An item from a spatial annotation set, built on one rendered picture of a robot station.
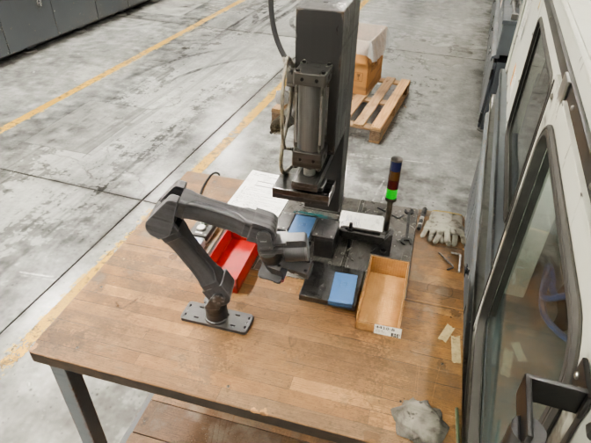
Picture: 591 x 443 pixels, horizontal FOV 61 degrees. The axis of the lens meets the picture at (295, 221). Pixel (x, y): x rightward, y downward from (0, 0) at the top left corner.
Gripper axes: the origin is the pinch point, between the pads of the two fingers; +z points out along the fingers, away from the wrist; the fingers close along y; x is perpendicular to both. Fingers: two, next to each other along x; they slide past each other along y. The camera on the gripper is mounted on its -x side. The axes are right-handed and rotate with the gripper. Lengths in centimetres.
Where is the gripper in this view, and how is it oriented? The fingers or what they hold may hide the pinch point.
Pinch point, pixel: (280, 273)
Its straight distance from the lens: 144.2
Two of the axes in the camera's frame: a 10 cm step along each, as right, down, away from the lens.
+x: -9.2, -2.7, 2.7
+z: 1.3, 4.3, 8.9
